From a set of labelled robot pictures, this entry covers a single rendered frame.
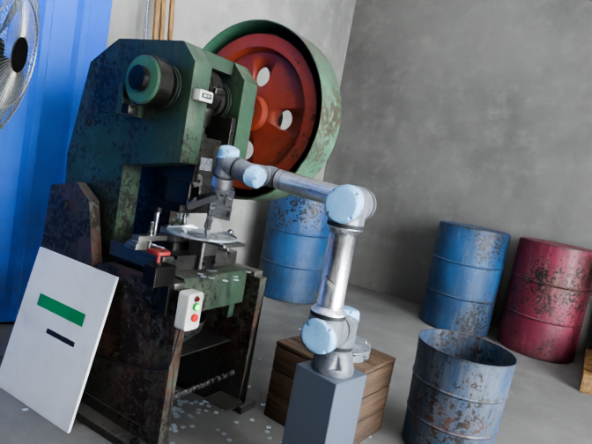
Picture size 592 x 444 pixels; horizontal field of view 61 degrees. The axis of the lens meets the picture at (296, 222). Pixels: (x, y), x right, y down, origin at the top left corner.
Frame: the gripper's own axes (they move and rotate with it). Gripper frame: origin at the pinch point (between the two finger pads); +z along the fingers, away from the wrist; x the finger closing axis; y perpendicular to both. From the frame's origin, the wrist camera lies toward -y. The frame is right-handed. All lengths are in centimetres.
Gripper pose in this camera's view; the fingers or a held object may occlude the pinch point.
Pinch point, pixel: (205, 233)
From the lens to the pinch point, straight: 193.2
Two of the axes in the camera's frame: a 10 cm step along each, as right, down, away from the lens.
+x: -1.9, -4.6, 8.6
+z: -2.5, 8.7, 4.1
